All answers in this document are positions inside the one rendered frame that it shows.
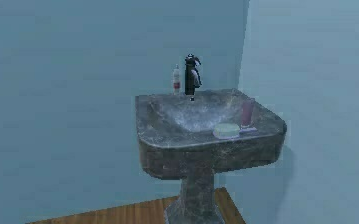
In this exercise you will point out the pale green soap bar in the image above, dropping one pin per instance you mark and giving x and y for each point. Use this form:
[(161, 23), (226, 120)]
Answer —
[(226, 130)]

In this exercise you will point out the maroon cup on base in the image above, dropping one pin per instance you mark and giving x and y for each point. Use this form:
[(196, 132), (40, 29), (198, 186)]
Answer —
[(247, 114)]

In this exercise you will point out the black sink faucet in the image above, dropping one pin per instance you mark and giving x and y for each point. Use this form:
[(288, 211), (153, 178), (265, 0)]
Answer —
[(189, 77)]

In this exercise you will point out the white bottle with red label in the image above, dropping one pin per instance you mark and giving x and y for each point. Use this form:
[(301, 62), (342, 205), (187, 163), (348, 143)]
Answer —
[(176, 80)]

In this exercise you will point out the grey marble pedestal sink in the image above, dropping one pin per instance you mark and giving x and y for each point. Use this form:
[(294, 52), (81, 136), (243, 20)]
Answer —
[(173, 146)]

